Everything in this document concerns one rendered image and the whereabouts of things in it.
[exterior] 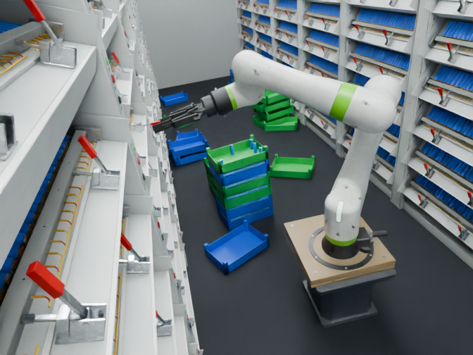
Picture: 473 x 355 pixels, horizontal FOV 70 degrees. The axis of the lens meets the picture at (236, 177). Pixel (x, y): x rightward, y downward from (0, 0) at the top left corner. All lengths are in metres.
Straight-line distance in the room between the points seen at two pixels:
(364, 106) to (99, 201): 0.79
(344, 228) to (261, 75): 0.63
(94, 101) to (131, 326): 0.41
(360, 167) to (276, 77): 0.49
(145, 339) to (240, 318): 1.10
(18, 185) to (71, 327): 0.15
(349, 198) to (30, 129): 1.14
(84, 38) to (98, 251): 0.39
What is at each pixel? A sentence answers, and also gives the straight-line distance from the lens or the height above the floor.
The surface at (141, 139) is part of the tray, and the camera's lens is 1.21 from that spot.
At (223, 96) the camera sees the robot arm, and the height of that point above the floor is 0.96.
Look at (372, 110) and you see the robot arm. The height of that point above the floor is 0.94.
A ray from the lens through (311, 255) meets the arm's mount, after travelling 1.43.
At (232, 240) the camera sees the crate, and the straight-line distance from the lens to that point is 2.00.
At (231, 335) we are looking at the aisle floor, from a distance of 1.62.
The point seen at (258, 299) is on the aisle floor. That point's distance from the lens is 1.71.
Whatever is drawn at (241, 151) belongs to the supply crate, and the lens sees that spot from 2.04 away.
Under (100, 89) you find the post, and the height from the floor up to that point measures 1.17.
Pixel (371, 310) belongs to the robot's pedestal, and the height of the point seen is 0.02.
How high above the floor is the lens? 1.34
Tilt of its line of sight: 31 degrees down
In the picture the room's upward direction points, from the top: 8 degrees counter-clockwise
